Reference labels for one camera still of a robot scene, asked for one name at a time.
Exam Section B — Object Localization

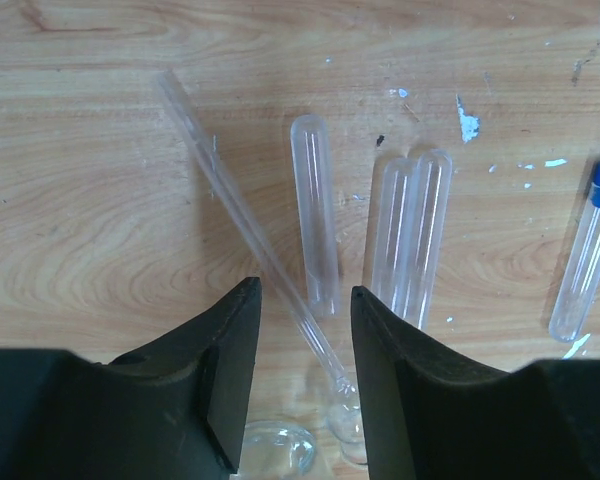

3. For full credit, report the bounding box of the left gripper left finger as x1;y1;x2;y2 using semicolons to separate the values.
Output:
0;277;262;479

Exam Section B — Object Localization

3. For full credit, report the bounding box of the clear test tube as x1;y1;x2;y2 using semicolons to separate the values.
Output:
406;149;453;330
371;157;418;319
290;114;340;317

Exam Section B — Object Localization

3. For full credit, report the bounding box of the glass flask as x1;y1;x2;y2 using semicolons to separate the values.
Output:
237;389;371;480

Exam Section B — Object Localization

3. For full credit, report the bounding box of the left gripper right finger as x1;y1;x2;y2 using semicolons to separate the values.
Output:
350;286;600;479

